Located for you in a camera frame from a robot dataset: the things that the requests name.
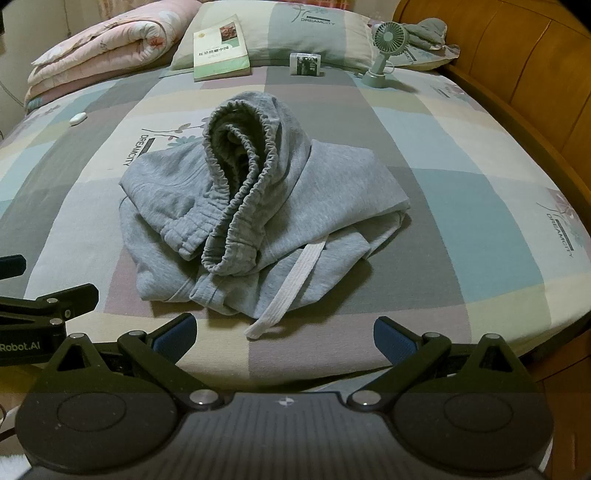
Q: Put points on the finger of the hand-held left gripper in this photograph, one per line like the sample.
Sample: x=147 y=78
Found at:
x=11 y=266
x=69 y=295

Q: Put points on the small white case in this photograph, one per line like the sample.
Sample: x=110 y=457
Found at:
x=77 y=118

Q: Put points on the patchwork pillow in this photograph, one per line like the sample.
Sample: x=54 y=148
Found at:
x=300 y=27
x=434 y=57

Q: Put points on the pink floral folded quilt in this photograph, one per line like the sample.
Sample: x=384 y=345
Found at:
x=106 y=41

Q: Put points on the green and white book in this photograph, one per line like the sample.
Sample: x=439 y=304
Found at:
x=221 y=50

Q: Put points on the small printed tissue pack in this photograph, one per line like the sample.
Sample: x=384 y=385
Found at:
x=304 y=64

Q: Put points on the wooden headboard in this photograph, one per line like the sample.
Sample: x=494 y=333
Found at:
x=521 y=60

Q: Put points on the green desk fan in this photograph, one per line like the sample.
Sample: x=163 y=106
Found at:
x=390 y=39

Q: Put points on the grey crumpled cloth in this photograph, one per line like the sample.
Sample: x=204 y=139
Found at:
x=427 y=32

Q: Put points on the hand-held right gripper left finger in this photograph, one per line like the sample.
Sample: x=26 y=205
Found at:
x=175 y=336

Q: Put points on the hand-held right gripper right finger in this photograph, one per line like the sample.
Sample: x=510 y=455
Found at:
x=392 y=338

